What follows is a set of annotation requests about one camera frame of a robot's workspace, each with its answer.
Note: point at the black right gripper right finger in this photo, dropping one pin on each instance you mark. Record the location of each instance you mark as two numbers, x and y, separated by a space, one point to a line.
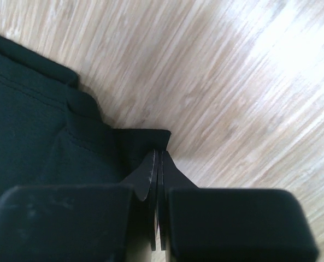
229 224

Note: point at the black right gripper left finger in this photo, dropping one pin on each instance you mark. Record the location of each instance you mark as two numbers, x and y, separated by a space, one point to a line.
87 222

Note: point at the black tank top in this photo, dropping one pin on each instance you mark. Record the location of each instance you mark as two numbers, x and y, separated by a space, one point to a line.
52 133

